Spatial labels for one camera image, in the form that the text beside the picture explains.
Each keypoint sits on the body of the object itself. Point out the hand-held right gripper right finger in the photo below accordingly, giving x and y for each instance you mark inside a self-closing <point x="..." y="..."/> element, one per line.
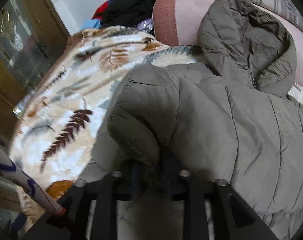
<point x="194" y="202"/>

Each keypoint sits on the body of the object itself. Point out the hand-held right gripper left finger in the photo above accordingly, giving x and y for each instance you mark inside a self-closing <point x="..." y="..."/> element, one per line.
<point x="104" y="205"/>

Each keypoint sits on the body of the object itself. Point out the grey-olive puffer jacket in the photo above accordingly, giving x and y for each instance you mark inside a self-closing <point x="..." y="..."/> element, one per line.
<point x="216" y="120"/>

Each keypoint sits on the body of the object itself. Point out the wooden glass-door cabinet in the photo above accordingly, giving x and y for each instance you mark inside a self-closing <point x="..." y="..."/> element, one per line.
<point x="6" y="85"/>

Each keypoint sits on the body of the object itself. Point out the leaf print fleece blanket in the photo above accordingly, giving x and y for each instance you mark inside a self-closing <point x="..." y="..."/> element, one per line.
<point x="66" y="92"/>

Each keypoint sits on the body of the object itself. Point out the light blue cloth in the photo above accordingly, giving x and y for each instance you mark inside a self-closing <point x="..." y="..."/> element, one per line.
<point x="92" y="24"/>

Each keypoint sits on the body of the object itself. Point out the purple cloth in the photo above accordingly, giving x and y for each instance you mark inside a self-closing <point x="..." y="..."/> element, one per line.
<point x="145" y="25"/>

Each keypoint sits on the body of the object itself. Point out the red garment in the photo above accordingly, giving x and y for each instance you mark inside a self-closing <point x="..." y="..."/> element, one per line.
<point x="104" y="7"/>

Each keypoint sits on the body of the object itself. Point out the pink sofa cushion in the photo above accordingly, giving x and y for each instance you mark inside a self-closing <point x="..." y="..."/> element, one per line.
<point x="181" y="12"/>

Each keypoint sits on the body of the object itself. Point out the black garment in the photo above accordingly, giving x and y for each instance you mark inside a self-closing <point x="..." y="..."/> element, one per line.
<point x="131" y="7"/>

